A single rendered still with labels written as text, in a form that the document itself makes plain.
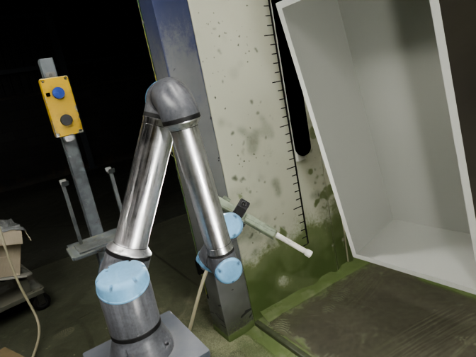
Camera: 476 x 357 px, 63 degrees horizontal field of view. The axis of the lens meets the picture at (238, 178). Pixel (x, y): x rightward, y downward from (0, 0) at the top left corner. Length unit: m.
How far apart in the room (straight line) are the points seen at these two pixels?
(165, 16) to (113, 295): 1.29
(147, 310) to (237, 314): 1.16
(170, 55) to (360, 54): 0.87
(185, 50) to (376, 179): 1.13
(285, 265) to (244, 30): 1.36
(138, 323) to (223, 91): 1.25
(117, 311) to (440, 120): 1.40
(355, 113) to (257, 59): 0.62
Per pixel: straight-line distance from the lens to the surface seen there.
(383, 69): 1.83
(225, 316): 2.25
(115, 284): 1.15
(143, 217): 1.28
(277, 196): 2.25
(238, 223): 1.37
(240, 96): 2.08
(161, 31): 1.93
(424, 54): 1.73
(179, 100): 1.13
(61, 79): 1.92
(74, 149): 1.97
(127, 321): 1.18
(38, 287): 3.45
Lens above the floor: 1.36
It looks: 13 degrees down
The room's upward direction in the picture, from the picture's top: 11 degrees counter-clockwise
